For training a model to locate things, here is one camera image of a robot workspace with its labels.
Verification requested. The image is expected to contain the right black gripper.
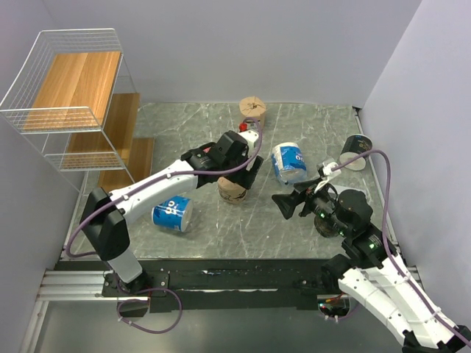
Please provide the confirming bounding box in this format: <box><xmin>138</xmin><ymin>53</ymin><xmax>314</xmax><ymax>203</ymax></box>
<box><xmin>271</xmin><ymin>176</ymin><xmax>349</xmax><ymax>236</ymax></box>

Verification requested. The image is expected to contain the brown roll with cartoon print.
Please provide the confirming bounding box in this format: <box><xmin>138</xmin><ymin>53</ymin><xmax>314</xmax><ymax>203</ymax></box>
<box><xmin>217</xmin><ymin>177</ymin><xmax>247</xmax><ymax>204</ymax></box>

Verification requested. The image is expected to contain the blue paper roll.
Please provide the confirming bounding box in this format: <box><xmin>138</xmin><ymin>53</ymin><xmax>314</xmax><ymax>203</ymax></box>
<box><xmin>271</xmin><ymin>142</ymin><xmax>308</xmax><ymax>185</ymax></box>
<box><xmin>152</xmin><ymin>196</ymin><xmax>193</xmax><ymax>232</ymax></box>

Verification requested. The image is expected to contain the brown roll with label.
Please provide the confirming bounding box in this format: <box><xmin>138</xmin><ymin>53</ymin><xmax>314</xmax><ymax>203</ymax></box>
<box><xmin>239</xmin><ymin>96</ymin><xmax>266</xmax><ymax>128</ymax></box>

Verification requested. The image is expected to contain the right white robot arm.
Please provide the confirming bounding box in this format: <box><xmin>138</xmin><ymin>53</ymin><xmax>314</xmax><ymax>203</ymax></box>
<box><xmin>272</xmin><ymin>179</ymin><xmax>470</xmax><ymax>352</ymax></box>

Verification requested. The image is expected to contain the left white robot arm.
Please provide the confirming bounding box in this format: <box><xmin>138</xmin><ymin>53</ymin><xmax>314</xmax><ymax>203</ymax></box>
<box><xmin>78</xmin><ymin>130</ymin><xmax>263</xmax><ymax>296</ymax></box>

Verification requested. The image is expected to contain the black paper roll front right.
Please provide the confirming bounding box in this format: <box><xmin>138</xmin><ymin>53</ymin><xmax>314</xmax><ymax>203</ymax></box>
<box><xmin>314</xmin><ymin>215</ymin><xmax>344</xmax><ymax>238</ymax></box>

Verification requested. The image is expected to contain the black paper roll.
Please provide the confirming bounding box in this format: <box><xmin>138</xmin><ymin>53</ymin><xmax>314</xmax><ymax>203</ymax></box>
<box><xmin>339</xmin><ymin>134</ymin><xmax>372</xmax><ymax>171</ymax></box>
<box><xmin>314</xmin><ymin>215</ymin><xmax>344</xmax><ymax>238</ymax></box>

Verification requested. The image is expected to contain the black paper roll far right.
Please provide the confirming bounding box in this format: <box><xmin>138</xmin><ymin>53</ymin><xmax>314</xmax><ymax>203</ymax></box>
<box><xmin>339</xmin><ymin>134</ymin><xmax>372</xmax><ymax>171</ymax></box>

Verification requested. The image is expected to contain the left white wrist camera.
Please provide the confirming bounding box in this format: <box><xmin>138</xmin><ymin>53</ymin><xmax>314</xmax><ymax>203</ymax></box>
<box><xmin>238</xmin><ymin>122</ymin><xmax>260</xmax><ymax>152</ymax></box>

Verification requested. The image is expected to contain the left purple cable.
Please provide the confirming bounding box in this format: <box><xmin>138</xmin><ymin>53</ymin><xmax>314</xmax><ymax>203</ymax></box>
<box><xmin>65</xmin><ymin>117</ymin><xmax>263</xmax><ymax>258</ymax></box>

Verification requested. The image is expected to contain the purple cable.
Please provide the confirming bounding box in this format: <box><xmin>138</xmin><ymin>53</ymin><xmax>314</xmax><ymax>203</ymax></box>
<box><xmin>330</xmin><ymin>149</ymin><xmax>471</xmax><ymax>349</ymax></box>
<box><xmin>65</xmin><ymin>117</ymin><xmax>263</xmax><ymax>258</ymax></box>

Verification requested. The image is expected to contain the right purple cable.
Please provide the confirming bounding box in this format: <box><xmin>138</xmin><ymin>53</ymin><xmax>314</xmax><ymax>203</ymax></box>
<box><xmin>330</xmin><ymin>149</ymin><xmax>471</xmax><ymax>349</ymax></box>

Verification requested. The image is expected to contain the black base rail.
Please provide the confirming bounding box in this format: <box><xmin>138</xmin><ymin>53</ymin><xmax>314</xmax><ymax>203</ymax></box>
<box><xmin>54</xmin><ymin>259</ymin><xmax>346</xmax><ymax>313</ymax></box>

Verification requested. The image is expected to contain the white wire wooden shelf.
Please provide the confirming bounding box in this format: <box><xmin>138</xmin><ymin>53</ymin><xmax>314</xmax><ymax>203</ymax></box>
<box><xmin>1</xmin><ymin>28</ymin><xmax>154</xmax><ymax>192</ymax></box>

